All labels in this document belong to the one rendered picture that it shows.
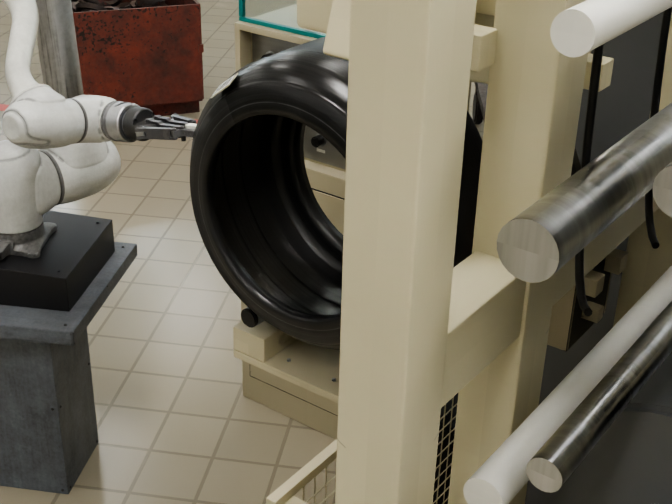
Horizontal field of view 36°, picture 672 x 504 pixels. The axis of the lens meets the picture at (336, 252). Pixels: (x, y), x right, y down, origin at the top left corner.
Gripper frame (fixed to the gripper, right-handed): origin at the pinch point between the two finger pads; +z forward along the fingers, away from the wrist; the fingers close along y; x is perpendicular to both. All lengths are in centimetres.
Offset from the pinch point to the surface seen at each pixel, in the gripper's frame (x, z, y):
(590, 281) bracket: 29, 78, 23
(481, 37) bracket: -32, 88, -35
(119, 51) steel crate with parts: 46, -270, 216
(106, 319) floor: 107, -134, 70
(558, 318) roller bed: 38, 72, 21
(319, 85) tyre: -15.7, 41.6, -10.2
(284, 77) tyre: -16.7, 34.1, -10.6
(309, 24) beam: -32, 59, -34
